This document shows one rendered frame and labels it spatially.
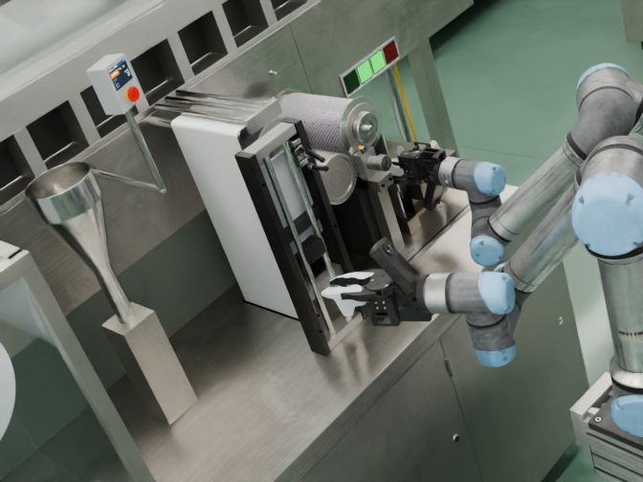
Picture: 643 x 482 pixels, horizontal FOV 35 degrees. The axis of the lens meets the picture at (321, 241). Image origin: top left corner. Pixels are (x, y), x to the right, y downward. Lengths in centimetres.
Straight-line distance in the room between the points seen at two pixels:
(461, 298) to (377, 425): 60
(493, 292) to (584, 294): 200
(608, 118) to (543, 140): 263
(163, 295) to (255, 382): 38
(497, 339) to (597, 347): 170
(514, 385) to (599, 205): 121
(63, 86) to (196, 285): 64
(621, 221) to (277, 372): 102
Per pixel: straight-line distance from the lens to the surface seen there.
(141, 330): 222
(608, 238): 162
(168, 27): 248
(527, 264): 190
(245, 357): 244
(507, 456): 282
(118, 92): 202
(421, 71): 341
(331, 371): 229
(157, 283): 255
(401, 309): 189
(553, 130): 486
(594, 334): 360
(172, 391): 232
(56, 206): 203
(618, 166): 164
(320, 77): 282
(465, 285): 181
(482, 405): 264
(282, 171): 217
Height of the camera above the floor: 231
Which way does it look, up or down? 31 degrees down
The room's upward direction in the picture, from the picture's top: 20 degrees counter-clockwise
